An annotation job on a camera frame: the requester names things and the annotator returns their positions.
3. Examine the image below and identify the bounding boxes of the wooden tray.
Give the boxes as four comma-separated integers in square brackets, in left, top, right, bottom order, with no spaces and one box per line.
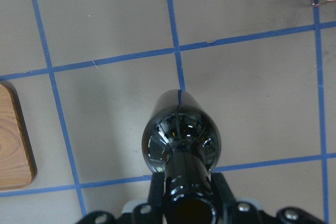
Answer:
[1,83,37,191]

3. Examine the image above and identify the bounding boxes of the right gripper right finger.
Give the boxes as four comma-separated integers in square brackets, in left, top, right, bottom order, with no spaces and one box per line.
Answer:
[211,173,236,223]

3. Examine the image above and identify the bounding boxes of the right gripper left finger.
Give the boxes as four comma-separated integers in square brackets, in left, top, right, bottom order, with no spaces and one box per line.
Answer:
[148,173,165,208]

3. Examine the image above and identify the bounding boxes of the dark wine bottle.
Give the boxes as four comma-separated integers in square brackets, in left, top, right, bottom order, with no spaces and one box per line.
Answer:
[142,89,221,223]

